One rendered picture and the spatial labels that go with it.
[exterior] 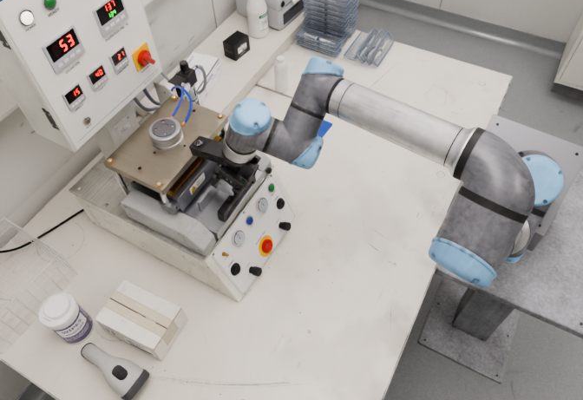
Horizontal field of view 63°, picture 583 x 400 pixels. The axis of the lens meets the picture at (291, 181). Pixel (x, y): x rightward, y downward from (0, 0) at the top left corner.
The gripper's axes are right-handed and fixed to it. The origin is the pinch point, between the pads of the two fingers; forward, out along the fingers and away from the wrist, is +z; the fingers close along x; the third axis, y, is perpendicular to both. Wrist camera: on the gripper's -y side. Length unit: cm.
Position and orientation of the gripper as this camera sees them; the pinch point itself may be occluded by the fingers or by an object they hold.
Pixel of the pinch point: (218, 184)
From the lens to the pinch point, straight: 123.4
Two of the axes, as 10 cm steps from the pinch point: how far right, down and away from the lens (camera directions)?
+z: -2.8, 4.4, 8.5
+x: 4.9, -7.0, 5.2
